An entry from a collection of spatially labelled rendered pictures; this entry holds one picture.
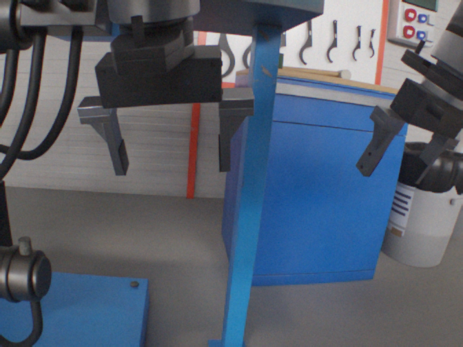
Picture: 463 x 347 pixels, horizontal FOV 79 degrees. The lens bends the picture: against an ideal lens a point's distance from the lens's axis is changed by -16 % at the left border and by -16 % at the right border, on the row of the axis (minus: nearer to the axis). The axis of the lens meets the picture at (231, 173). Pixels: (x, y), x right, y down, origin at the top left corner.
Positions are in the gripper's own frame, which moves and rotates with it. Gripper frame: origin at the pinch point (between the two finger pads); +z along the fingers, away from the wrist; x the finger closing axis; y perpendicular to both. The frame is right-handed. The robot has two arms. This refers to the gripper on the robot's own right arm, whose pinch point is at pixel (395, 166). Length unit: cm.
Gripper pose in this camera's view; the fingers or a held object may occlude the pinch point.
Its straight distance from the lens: 55.6
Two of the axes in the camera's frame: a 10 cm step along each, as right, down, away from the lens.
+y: 2.6, 6.4, -7.3
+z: -3.3, 7.7, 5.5
